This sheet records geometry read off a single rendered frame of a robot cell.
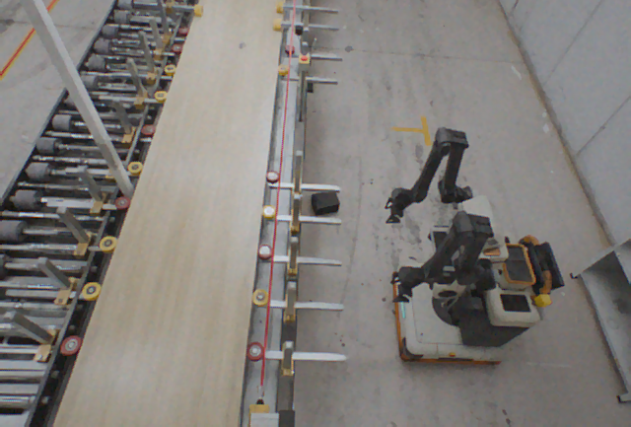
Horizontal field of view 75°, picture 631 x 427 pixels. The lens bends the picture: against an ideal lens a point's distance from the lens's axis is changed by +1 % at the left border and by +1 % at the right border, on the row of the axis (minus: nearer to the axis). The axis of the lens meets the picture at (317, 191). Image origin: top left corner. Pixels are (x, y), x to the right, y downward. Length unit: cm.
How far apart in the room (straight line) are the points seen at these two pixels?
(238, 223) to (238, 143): 58
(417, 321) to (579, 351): 125
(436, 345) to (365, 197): 136
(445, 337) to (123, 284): 189
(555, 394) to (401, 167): 203
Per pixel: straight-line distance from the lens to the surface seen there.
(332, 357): 205
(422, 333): 280
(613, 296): 376
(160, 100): 298
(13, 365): 245
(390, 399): 294
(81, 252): 243
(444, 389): 306
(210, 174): 248
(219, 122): 275
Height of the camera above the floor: 283
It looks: 54 degrees down
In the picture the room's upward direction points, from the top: 8 degrees clockwise
